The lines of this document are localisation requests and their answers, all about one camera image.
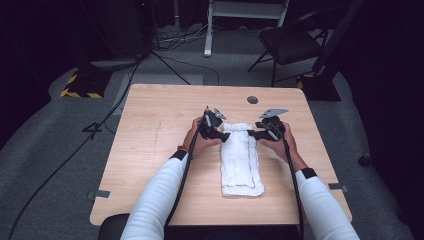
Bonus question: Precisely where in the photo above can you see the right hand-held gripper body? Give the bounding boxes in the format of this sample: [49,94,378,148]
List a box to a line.
[258,107,290,142]

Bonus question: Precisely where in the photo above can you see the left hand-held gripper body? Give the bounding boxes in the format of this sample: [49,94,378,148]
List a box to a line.
[198,105,228,141]

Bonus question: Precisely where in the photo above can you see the white towel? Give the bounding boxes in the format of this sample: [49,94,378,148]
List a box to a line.
[219,122,266,198]

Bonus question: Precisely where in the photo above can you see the person's right hand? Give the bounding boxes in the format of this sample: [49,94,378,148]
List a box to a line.
[258,121,300,165]

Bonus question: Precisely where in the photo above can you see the person's left hand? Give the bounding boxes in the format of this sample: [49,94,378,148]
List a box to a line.
[182,116,223,158]

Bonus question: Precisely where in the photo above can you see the black stand base yellow stripes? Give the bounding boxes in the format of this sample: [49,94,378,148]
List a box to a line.
[296,73,342,102]
[59,68,113,100]

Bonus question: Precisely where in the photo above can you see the black folding chair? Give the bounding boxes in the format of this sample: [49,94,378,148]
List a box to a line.
[247,9,332,88]

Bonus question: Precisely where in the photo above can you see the grey tape piece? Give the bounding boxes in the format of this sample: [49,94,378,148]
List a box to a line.
[86,188,112,201]
[327,182,351,194]

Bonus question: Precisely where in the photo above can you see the small black round object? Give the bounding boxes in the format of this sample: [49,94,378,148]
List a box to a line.
[357,153,372,168]

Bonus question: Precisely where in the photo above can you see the dark slanted stand pole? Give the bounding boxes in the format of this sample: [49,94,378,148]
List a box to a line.
[312,0,365,78]

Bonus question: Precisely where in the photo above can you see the left hand-held gripper black cable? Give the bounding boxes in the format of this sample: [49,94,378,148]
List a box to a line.
[164,108,208,233]

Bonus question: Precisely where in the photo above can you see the hand-held gripper black cable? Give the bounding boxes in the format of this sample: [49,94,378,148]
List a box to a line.
[280,134,306,240]
[164,108,208,233]

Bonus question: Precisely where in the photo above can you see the thin black floor cable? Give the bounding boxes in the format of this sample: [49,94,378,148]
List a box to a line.
[149,49,221,86]

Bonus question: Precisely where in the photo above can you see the right hand-held gripper black cable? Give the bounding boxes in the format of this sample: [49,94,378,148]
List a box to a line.
[280,134,306,240]

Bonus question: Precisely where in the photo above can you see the white metal desk frame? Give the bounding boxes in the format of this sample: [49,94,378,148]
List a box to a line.
[203,0,291,59]

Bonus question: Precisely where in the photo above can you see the bundle of floor cables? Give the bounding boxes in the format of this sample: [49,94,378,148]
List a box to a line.
[152,22,216,52]

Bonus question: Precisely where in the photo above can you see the long black floor cable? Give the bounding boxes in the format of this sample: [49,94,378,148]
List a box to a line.
[6,56,145,240]

